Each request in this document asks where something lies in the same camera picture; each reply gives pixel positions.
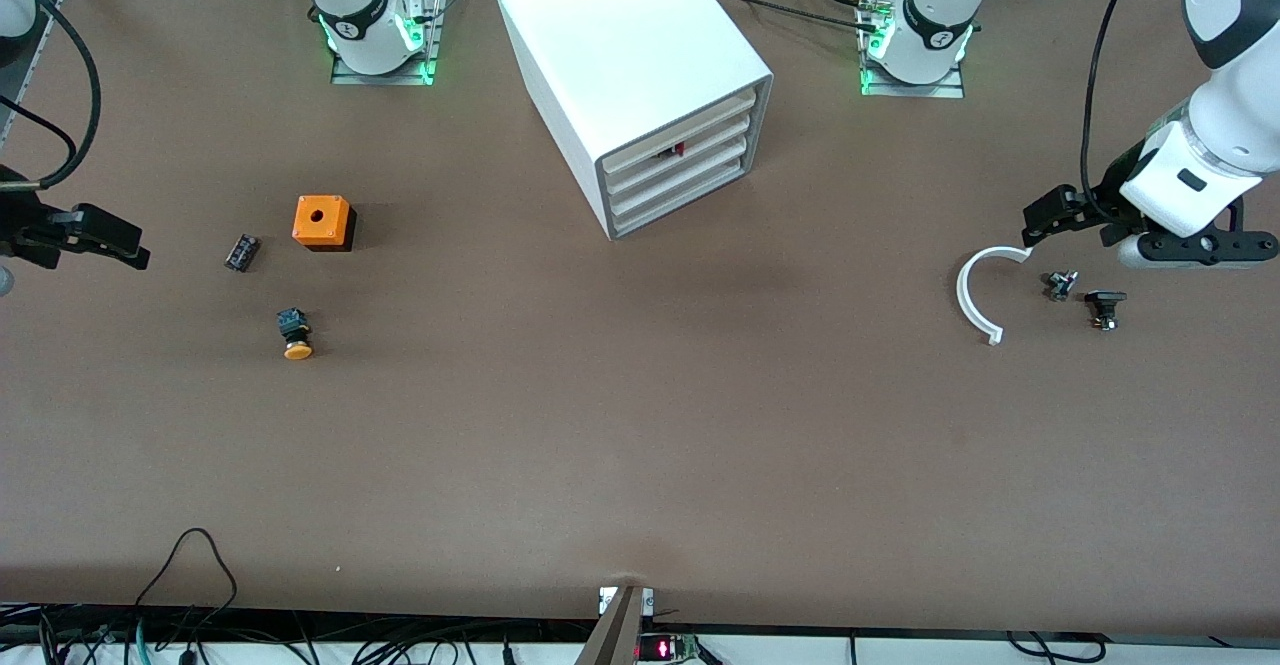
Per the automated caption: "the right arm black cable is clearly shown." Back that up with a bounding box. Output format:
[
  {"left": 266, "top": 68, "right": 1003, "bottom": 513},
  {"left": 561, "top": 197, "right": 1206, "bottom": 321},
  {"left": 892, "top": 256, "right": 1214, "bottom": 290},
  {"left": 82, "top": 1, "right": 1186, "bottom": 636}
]
[{"left": 0, "top": 0, "right": 103, "bottom": 191}]

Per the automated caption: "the white half ring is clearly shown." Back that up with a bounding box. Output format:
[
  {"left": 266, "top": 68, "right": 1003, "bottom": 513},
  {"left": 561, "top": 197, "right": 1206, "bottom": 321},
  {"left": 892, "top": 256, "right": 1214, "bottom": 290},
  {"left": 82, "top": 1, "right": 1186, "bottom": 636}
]
[{"left": 956, "top": 245, "right": 1033, "bottom": 347}]

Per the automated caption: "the black component with silver clip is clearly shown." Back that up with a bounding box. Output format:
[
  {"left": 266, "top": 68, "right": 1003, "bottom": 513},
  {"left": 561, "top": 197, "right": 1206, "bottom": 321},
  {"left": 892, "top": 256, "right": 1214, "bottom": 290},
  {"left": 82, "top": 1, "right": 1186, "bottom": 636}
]
[{"left": 1084, "top": 290, "right": 1128, "bottom": 332}]

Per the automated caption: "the small device with red light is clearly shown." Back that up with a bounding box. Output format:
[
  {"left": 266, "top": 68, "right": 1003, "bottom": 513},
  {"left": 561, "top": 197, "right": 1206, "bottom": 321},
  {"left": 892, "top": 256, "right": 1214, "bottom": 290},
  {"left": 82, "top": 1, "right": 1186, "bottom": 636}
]
[{"left": 635, "top": 633, "right": 701, "bottom": 664}]

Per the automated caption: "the orange button box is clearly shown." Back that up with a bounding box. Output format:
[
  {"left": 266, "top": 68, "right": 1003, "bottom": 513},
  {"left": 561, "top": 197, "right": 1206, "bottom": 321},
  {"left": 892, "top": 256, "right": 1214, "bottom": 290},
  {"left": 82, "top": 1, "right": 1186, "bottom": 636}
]
[{"left": 292, "top": 195, "right": 357, "bottom": 253}]

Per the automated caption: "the black cable loop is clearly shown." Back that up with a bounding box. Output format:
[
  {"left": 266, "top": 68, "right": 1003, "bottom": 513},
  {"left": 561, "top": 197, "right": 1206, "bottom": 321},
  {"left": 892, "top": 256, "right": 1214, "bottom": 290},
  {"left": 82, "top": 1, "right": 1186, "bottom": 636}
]
[{"left": 133, "top": 528, "right": 239, "bottom": 611}]

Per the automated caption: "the white drawer cabinet housing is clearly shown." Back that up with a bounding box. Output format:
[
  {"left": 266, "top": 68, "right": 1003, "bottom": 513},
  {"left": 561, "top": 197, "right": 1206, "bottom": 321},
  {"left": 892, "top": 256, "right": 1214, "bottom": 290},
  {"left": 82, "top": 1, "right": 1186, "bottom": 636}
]
[{"left": 493, "top": 0, "right": 774, "bottom": 241}]

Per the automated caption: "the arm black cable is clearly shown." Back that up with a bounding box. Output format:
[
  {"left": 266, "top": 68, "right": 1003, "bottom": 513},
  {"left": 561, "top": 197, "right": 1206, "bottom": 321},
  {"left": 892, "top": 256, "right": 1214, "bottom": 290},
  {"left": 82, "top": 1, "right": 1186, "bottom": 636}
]
[
  {"left": 1080, "top": 0, "right": 1161, "bottom": 224},
  {"left": 0, "top": 0, "right": 103, "bottom": 191}
]

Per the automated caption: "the aluminium camera post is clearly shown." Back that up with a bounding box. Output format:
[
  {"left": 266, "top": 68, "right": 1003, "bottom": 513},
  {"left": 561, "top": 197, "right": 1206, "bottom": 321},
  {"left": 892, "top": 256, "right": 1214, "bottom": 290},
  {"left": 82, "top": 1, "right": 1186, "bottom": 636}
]
[{"left": 575, "top": 585, "right": 646, "bottom": 665}]

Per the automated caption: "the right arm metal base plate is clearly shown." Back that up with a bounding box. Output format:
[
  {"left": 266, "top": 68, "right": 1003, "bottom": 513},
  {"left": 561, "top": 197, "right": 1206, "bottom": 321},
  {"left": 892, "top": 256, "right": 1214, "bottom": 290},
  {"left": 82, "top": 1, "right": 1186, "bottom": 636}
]
[{"left": 330, "top": 0, "right": 446, "bottom": 86}]

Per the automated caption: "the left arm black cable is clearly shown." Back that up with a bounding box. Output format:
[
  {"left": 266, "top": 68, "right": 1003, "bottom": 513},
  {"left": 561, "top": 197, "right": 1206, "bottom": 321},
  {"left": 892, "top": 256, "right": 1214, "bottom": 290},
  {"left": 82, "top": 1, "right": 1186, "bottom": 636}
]
[{"left": 1080, "top": 0, "right": 1161, "bottom": 224}]

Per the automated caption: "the yellow push button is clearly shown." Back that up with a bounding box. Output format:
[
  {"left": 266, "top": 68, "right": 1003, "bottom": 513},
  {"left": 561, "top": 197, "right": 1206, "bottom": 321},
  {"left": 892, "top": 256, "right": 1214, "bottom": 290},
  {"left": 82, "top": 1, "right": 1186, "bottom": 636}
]
[{"left": 277, "top": 307, "right": 314, "bottom": 361}]

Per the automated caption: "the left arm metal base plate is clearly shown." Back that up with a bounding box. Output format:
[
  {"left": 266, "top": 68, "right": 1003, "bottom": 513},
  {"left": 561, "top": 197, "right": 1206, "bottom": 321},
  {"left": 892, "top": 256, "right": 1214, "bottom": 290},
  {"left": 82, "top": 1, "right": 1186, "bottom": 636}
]
[{"left": 858, "top": 0, "right": 966, "bottom": 99}]

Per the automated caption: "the silver post bracket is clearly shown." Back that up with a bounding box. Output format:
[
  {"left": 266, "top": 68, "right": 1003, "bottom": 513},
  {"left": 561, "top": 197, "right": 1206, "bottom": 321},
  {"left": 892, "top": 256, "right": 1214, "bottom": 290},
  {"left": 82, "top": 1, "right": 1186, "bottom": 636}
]
[{"left": 598, "top": 586, "right": 656, "bottom": 616}]

